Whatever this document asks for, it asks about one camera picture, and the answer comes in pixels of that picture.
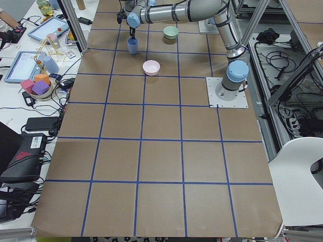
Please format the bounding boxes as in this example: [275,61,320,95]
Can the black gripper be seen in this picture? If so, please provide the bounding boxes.
[117,9,136,39]

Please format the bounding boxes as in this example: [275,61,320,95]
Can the blue cup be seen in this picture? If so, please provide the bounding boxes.
[127,37,139,55]

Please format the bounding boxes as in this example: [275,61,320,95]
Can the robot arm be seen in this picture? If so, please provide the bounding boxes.
[117,0,249,101]

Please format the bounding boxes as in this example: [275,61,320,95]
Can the green bowl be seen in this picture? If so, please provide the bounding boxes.
[163,26,179,40]

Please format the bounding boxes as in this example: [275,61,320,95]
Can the pink bowl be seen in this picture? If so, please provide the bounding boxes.
[142,60,160,76]

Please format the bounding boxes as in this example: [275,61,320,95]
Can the blue tablet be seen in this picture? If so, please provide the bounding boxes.
[27,17,69,41]

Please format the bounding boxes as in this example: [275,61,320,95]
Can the bowl of coloured blocks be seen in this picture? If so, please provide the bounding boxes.
[20,74,53,101]

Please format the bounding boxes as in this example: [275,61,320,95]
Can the black power adapter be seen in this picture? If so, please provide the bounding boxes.
[25,116,58,132]

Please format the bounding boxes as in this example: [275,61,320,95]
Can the white chair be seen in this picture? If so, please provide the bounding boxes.
[269,137,322,226]

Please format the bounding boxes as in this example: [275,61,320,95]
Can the aluminium frame post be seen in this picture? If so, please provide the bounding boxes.
[58,0,88,53]

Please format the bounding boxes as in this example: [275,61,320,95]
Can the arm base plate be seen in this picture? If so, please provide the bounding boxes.
[206,77,248,108]

